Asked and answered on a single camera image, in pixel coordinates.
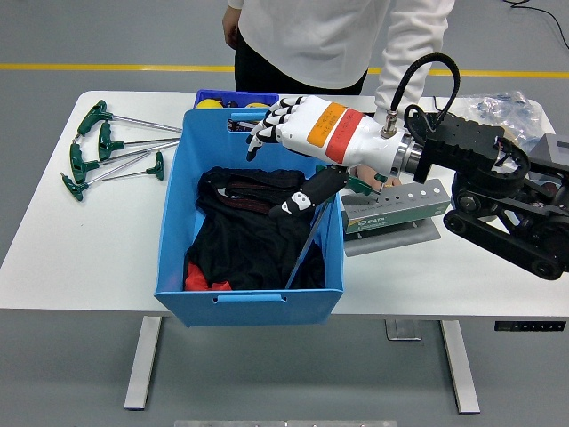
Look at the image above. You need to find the person's right hand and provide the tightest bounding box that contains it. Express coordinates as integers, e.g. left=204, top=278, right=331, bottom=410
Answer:
left=221, top=6, right=244, bottom=50

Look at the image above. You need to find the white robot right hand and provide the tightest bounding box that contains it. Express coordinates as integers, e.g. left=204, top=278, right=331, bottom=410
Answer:
left=245, top=94, right=408, bottom=220

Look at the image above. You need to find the person's left hand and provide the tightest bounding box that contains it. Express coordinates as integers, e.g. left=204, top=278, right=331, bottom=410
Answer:
left=354, top=163, right=404, bottom=190

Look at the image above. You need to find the grey hex key holder stand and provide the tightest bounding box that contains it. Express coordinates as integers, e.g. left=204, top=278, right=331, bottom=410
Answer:
left=341, top=178, right=453, bottom=258

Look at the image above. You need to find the large green T-handle hex key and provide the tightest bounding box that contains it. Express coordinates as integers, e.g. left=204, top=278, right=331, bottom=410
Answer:
left=285, top=164, right=380, bottom=289

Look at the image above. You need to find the light blue plastic storage box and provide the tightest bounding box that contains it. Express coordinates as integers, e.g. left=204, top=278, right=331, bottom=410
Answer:
left=153, top=108, right=346, bottom=328

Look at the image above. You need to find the grey box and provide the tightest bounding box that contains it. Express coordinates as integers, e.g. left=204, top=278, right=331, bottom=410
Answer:
left=528, top=132, right=569, bottom=164

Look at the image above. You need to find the dark blue plastic bin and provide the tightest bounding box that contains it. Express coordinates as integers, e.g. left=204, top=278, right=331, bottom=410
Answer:
left=194, top=89, right=281, bottom=110

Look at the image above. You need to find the person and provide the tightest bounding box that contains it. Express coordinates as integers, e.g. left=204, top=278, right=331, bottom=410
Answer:
left=221, top=0, right=455, bottom=190

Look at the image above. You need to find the black cloth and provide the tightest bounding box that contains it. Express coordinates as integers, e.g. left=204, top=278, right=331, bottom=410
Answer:
left=183, top=166, right=328, bottom=291

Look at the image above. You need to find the clear bag of blue resistors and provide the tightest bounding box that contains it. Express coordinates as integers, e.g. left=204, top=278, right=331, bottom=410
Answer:
left=455, top=90, right=546, bottom=143

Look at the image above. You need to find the metal floor plate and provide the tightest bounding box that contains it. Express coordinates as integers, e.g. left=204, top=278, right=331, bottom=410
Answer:
left=384, top=318, right=422, bottom=342

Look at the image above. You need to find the red cloth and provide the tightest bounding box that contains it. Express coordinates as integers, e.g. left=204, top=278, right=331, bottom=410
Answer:
left=184, top=262, right=232, bottom=291

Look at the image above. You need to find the white table leg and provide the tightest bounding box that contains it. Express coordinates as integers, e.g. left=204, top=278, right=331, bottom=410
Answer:
left=439, top=318, right=481, bottom=415
left=123, top=316, right=164, bottom=411

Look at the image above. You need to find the black table control panel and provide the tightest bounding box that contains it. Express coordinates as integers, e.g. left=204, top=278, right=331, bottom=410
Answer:
left=493, top=320, right=567, bottom=332

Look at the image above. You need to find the short green T-handle hex key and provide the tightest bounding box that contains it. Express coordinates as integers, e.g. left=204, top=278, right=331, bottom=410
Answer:
left=100, top=150, right=166, bottom=182

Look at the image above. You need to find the long green T-handle hex key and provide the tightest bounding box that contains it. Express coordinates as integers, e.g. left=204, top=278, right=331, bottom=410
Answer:
left=75, top=100, right=183, bottom=139
left=97, top=121, right=181, bottom=163
left=60, top=153, right=153, bottom=204
left=68, top=141, right=179, bottom=185

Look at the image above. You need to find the black floor cable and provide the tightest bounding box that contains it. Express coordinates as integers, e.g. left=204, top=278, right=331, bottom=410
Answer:
left=504, top=0, right=569, bottom=50

